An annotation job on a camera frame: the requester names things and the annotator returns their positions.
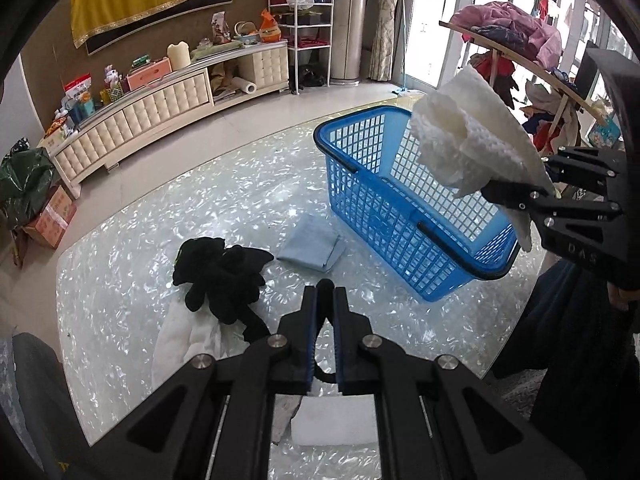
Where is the white knitted cloth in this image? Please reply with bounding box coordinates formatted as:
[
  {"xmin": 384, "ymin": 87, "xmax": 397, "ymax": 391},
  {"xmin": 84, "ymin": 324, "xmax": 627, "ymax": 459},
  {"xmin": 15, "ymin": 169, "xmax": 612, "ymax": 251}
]
[{"xmin": 409, "ymin": 64, "xmax": 558, "ymax": 254}]

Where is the black plush cloth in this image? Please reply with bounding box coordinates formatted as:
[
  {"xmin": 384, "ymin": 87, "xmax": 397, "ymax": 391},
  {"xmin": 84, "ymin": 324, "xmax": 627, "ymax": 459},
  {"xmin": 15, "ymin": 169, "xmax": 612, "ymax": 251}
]
[{"xmin": 172, "ymin": 237, "xmax": 273, "ymax": 344}]

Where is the white fluffy towel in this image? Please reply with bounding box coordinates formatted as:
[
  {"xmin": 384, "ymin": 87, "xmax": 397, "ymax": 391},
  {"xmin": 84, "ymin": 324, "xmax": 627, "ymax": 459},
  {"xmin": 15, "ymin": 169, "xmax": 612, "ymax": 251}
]
[{"xmin": 151, "ymin": 298, "xmax": 248, "ymax": 390}]

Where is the light blue cloth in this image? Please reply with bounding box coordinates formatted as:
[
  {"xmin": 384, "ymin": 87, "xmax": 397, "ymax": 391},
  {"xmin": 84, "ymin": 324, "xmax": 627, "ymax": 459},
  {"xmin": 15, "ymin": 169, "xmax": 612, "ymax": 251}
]
[{"xmin": 278, "ymin": 214, "xmax": 346, "ymax": 273}]

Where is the grey rag mat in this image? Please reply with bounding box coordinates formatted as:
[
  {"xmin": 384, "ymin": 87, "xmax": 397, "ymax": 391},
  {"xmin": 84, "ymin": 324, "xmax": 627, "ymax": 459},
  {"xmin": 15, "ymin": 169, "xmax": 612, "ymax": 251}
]
[{"xmin": 271, "ymin": 394, "xmax": 302, "ymax": 444}]

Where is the wooden clothes drying rack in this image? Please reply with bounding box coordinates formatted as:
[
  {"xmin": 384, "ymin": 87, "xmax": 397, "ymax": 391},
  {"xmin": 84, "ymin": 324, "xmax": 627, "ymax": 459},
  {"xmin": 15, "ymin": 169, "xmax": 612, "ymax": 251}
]
[{"xmin": 438, "ymin": 21, "xmax": 608, "ymax": 155}]

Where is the blue plastic laundry basket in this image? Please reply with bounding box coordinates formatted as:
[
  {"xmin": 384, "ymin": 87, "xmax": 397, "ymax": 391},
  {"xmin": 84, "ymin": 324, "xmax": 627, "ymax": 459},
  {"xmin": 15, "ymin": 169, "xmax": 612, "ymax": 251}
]
[{"xmin": 314, "ymin": 105, "xmax": 520, "ymax": 302}]

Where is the pink clothes pile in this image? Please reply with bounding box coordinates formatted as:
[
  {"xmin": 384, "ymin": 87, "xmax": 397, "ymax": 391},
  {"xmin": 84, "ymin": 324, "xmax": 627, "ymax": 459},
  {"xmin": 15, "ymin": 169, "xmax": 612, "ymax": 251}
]
[{"xmin": 449, "ymin": 1, "xmax": 563, "ymax": 70}]

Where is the patterned beige curtain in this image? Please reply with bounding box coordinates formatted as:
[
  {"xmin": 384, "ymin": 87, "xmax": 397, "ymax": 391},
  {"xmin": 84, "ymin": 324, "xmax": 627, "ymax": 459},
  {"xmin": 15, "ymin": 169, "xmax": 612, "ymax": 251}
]
[{"xmin": 369, "ymin": 0, "xmax": 398, "ymax": 82}]

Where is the red printed cardboard box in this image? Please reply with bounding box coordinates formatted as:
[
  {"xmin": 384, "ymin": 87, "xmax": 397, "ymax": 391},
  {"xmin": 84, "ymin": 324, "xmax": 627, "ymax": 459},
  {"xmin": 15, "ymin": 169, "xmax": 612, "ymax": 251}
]
[{"xmin": 23, "ymin": 185, "xmax": 77, "ymax": 249}]

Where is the white paper roll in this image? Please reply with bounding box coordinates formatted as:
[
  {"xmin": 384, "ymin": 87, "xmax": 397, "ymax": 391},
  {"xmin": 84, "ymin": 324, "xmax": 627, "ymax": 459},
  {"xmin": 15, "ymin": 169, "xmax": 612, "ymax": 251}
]
[{"xmin": 231, "ymin": 77, "xmax": 257, "ymax": 94}]

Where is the silver standing air conditioner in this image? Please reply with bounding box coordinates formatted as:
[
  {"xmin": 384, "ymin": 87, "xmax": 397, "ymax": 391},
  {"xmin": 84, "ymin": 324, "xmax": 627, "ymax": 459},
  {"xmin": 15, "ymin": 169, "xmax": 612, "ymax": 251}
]
[{"xmin": 330, "ymin": 0, "xmax": 367, "ymax": 86}]

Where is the white metal shelf rack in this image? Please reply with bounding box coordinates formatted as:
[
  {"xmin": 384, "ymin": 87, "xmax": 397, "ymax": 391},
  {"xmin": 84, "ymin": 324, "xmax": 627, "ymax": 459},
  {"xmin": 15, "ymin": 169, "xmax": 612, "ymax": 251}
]
[{"xmin": 267, "ymin": 0, "xmax": 335, "ymax": 94}]

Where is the cream tufted TV cabinet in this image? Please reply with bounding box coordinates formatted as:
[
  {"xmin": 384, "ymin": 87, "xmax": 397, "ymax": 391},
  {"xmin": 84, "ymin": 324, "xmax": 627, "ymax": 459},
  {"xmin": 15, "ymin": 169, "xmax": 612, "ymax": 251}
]
[{"xmin": 47, "ymin": 41, "xmax": 288, "ymax": 198}]

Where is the green plastic bag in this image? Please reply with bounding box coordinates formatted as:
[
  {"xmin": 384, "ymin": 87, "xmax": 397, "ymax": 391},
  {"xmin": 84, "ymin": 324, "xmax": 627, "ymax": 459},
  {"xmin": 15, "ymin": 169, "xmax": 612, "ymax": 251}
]
[{"xmin": 0, "ymin": 138, "xmax": 58, "ymax": 230}]

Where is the orange bottle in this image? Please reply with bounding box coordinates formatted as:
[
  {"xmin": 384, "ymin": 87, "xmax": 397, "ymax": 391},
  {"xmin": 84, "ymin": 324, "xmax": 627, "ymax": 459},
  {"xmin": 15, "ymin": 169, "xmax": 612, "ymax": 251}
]
[{"xmin": 258, "ymin": 9, "xmax": 282, "ymax": 44}]

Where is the pink storage box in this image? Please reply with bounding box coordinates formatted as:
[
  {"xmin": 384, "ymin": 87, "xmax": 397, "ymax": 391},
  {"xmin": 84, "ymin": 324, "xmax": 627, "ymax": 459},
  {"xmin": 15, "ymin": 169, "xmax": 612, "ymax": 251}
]
[{"xmin": 126, "ymin": 56, "xmax": 172, "ymax": 91}]

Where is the cream candle-shaped lamp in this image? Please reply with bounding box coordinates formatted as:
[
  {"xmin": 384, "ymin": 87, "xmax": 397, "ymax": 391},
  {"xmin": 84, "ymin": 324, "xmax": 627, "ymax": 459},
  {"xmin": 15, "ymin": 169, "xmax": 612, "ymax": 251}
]
[{"xmin": 166, "ymin": 41, "xmax": 191, "ymax": 72}]

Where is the black wall television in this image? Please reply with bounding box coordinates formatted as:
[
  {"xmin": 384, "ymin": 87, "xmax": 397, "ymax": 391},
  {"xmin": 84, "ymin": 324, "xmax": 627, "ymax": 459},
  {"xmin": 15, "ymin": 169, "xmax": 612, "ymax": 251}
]
[{"xmin": 85, "ymin": 0, "xmax": 233, "ymax": 55}]

